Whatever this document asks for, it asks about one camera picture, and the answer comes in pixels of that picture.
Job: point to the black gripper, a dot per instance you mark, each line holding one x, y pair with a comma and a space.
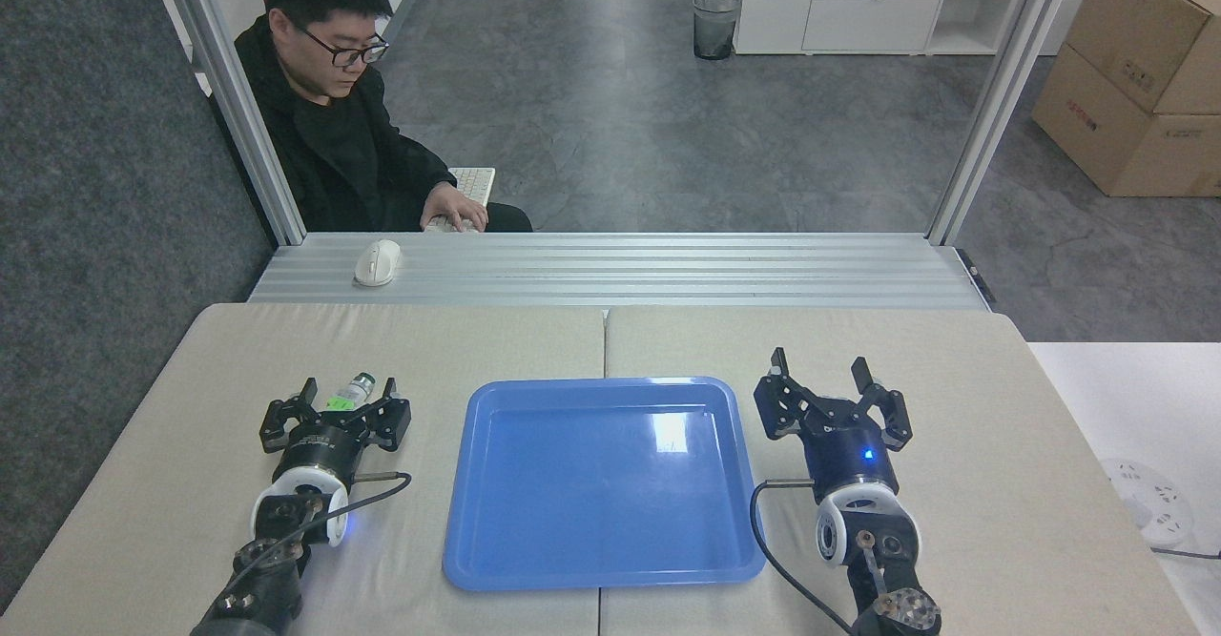
849, 455
322, 447

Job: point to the person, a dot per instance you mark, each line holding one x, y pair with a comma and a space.
324, 140

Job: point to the white computer mouse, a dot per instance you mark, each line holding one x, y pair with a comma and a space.
377, 262

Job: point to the white keyboard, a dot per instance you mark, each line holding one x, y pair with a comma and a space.
474, 181

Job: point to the green and silver switch part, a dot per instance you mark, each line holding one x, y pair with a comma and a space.
355, 388

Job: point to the small brown cardboard box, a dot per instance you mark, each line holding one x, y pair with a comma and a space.
1145, 26

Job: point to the person's hand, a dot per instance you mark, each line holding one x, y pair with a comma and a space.
456, 207

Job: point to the white drawer cabinet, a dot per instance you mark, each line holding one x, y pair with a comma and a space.
858, 7

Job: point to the white side table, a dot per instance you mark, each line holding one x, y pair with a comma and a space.
1126, 398

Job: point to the silver aluminium post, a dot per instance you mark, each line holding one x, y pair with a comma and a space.
229, 92
1002, 92

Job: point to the beige table mat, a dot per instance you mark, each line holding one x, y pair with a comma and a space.
1002, 426
191, 379

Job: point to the ribbed aluminium platform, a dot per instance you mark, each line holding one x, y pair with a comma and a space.
668, 269

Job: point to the round white power socket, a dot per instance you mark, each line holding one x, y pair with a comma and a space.
1149, 502

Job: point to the grey mesh waste bin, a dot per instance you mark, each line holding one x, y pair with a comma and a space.
715, 30

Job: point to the large brown cardboard box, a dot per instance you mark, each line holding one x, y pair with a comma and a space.
1097, 131

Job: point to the blue plastic tray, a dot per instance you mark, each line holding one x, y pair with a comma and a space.
601, 493

